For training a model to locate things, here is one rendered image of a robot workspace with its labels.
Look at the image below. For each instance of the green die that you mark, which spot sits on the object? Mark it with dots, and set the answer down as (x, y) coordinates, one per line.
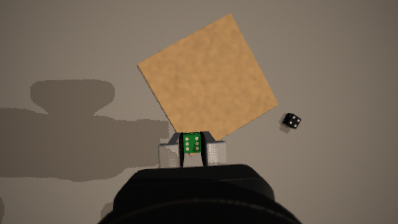
(192, 142)

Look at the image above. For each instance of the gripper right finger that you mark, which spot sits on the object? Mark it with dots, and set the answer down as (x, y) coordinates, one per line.
(212, 152)

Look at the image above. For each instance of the black die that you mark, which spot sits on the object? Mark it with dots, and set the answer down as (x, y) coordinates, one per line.
(291, 120)

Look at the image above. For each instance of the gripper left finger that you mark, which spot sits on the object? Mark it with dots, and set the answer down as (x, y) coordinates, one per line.
(171, 154)

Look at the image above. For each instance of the tan square mat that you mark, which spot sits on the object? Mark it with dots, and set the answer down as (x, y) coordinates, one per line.
(209, 81)

